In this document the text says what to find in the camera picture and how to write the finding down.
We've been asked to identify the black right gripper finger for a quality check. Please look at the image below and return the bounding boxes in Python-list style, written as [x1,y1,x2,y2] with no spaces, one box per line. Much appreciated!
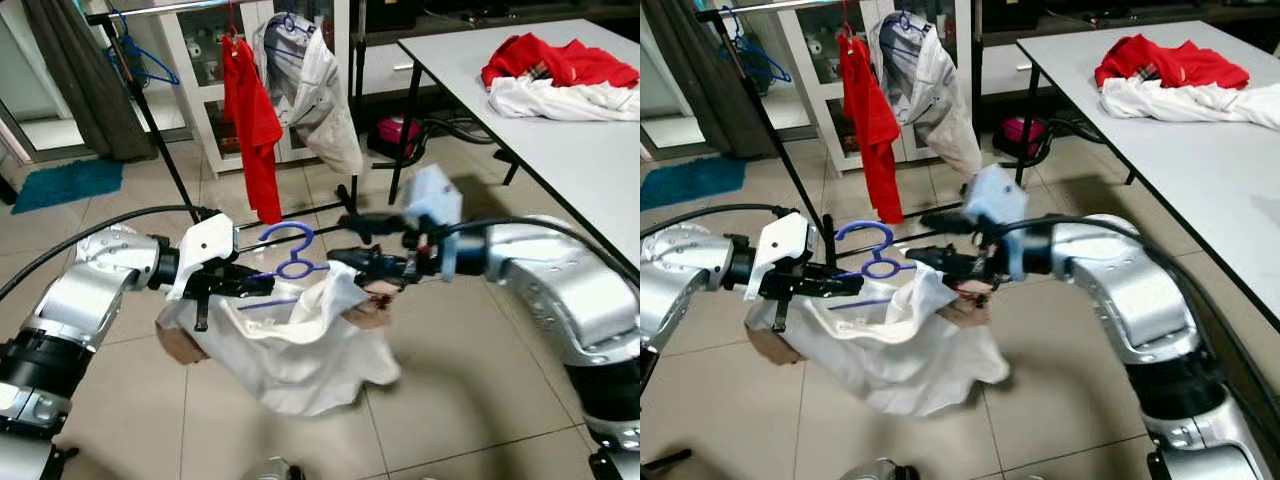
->
[920,211,986,237]
[328,248,399,286]
[338,212,411,239]
[905,245,961,287]

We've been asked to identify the white shirt brown print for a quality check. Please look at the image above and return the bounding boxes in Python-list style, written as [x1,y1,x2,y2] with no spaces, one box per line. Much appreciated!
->
[155,260,401,419]
[745,260,1011,419]

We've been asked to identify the white knit garment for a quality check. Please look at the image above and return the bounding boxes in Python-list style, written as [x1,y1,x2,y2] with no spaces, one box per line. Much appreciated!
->
[487,75,641,123]
[1100,78,1280,126]

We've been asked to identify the pink vacuum cleaner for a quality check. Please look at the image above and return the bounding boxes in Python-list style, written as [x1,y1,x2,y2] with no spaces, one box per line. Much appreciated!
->
[1000,115,1051,159]
[375,115,426,161]

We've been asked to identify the pale denim garment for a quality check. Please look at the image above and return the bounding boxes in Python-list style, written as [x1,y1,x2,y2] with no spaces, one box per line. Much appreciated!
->
[868,10,984,176]
[252,12,366,176]

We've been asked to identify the red t-shirt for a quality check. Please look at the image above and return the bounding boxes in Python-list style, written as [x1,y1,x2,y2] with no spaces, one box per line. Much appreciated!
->
[222,35,286,226]
[838,32,906,223]

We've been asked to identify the white drawer cabinet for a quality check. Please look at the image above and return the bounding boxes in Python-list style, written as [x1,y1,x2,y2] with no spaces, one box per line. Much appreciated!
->
[355,35,431,101]
[980,35,1051,101]

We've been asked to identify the teal floor mat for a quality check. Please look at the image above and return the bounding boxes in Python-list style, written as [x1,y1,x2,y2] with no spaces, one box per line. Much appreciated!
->
[12,158,126,216]
[640,155,746,211]

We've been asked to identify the white glass-door cabinet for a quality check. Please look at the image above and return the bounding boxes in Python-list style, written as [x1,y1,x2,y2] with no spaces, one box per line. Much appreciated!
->
[160,0,351,176]
[775,0,976,171]

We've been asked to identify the grey-white table black legs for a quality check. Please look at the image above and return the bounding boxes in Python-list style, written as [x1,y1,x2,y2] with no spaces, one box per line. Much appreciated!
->
[1015,20,1280,336]
[388,18,641,273]

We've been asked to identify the grey curtain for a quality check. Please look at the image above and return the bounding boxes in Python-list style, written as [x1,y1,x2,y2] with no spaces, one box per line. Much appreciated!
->
[22,0,131,161]
[640,0,746,161]

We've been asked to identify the red plaid-lined jacket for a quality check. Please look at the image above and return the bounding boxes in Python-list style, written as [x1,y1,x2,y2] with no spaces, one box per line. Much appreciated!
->
[1095,33,1251,93]
[483,33,641,91]

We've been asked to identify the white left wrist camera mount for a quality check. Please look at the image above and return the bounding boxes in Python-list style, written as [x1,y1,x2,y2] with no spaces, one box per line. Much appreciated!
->
[165,212,241,301]
[745,212,809,306]

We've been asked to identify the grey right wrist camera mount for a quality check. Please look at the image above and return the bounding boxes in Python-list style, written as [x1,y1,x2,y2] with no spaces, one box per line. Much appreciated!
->
[403,165,463,281]
[963,163,1029,281]

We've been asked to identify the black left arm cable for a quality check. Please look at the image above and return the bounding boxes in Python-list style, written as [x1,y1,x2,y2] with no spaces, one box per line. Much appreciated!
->
[640,203,801,241]
[0,205,216,301]

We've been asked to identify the chrome clothes rack black frame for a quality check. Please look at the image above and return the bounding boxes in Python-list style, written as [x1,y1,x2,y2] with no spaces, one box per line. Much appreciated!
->
[695,0,986,271]
[85,0,371,251]

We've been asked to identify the blue wire hanger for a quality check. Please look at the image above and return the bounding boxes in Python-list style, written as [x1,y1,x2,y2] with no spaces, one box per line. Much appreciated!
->
[105,12,183,89]
[722,8,793,86]

